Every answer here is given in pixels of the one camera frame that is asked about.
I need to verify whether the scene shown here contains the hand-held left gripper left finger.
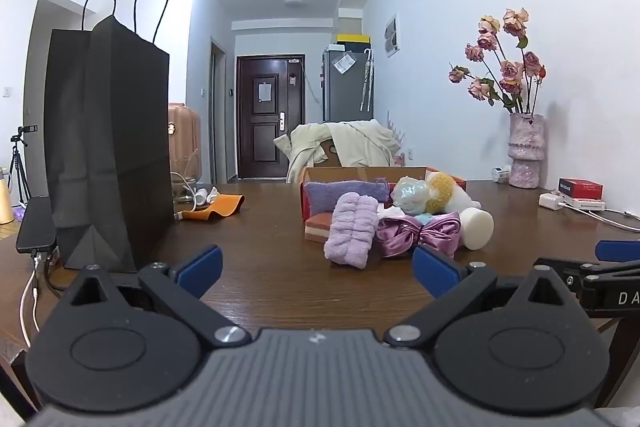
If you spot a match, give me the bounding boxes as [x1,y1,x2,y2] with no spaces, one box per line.
[60,245,252,348]

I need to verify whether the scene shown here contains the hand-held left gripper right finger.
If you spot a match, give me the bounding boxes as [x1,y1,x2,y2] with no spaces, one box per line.
[384,245,581,349]

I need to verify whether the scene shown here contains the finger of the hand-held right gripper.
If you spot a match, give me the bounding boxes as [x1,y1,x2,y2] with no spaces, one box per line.
[595,239,640,264]
[533,257,640,287]

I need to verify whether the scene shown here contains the pink satin bow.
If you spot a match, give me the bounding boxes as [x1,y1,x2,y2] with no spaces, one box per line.
[376,212,463,259]

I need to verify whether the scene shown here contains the yellow plush toy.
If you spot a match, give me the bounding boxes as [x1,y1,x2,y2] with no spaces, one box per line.
[425,172,483,215]

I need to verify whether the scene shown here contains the light purple fluffy headband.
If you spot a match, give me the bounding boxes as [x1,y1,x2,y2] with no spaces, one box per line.
[323,192,380,269]

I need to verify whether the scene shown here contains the orange scouring sponge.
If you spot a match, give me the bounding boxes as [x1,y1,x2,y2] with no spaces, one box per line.
[304,211,335,242]

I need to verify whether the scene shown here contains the orange cardboard box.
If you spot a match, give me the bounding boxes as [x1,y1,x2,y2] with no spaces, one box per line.
[300,166,467,223]

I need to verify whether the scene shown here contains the purple knit cloth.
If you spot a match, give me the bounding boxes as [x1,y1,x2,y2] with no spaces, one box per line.
[305,179,390,218]

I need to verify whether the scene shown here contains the white foam cylinder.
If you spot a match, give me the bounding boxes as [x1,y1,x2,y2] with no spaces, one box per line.
[459,207,494,251]

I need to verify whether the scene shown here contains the orange face mask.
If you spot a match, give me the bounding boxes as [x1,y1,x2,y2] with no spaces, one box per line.
[180,194,245,223]

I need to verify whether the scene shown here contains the red box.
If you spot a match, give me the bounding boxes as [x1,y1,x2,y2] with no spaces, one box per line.
[558,177,604,200]

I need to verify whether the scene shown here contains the pink textured vase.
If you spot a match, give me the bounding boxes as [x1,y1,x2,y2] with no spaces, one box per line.
[508,113,546,188]

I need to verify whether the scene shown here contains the pink suitcase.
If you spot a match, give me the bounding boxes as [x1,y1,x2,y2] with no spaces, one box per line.
[168,103,202,180]

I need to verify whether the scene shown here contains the beige coat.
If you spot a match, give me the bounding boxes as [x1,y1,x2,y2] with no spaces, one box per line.
[273,119,401,184]

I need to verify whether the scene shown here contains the dark brown door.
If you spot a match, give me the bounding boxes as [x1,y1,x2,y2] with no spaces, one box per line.
[236,54,306,180]

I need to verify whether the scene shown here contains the wooden chair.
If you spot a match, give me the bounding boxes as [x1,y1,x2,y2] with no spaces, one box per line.
[320,137,351,168]

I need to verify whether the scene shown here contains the black paper bag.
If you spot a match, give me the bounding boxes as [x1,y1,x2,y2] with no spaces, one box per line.
[42,0,175,272]

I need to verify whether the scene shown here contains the black power bank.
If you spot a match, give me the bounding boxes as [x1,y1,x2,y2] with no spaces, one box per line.
[16,195,58,254]

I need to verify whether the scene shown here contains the grey refrigerator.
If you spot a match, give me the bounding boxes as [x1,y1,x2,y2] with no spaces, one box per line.
[322,46,375,124]

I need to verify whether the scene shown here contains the dried pink flowers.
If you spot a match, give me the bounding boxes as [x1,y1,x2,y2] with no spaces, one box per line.
[448,7,547,115]

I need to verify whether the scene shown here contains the white folded umbrella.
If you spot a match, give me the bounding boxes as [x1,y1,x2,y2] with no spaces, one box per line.
[360,48,375,112]

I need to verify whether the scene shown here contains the gold thermos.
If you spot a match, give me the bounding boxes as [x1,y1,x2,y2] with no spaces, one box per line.
[0,167,15,225]

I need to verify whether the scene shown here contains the white paper sheet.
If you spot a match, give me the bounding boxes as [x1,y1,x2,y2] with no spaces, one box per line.
[332,53,357,75]

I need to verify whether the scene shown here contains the white charger cable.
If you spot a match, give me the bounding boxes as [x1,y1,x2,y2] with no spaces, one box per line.
[562,202,640,233]

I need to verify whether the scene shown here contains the black power bank cable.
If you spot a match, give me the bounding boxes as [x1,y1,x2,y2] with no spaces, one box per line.
[42,252,67,294]

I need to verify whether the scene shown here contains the white power bank cable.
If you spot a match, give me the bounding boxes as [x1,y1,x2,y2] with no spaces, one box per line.
[19,257,43,348]

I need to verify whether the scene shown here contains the black tripod with camera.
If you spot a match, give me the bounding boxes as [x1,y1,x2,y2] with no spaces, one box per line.
[10,125,38,208]

